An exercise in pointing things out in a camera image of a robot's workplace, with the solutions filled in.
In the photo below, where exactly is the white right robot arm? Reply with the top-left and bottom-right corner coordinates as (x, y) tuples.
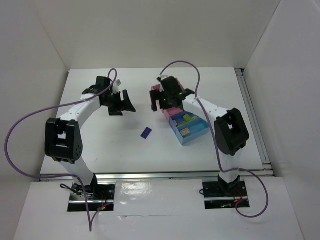
(149, 75), (250, 188)

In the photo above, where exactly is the blue two-compartment tray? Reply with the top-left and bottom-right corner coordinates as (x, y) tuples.
(169, 111), (210, 146)

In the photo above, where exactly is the dark blue lego brick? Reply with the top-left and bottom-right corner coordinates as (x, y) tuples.
(140, 127), (152, 139)

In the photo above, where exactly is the beige lego brick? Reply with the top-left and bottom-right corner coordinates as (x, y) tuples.
(180, 127), (191, 136)

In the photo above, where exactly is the lime green lego brick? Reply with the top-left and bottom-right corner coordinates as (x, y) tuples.
(173, 120), (187, 126)
(182, 114), (193, 122)

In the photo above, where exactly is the aluminium front rail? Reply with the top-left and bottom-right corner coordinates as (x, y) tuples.
(39, 169), (235, 182)

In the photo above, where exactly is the aluminium side rail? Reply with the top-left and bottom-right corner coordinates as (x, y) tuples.
(234, 68), (274, 176)

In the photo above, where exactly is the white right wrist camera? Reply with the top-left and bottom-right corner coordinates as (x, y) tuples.
(157, 75), (168, 92)

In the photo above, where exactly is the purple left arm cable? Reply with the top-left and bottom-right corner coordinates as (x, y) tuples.
(4, 68), (118, 232)

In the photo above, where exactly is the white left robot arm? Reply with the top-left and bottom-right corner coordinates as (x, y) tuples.
(44, 76), (122, 186)

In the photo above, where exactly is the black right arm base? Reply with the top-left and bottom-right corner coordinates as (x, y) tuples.
(198, 176), (248, 200)

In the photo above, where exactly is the pink two-compartment tray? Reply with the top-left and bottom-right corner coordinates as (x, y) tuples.
(150, 77), (184, 122)

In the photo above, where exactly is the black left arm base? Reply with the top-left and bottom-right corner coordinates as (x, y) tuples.
(60, 183), (116, 204)

